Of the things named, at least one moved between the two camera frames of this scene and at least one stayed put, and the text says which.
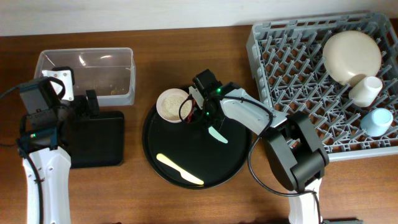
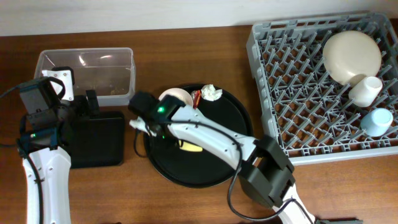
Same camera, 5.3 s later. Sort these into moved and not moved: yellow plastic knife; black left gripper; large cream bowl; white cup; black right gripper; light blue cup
Moved: black right gripper; yellow plastic knife
Not moved: white cup; black left gripper; light blue cup; large cream bowl
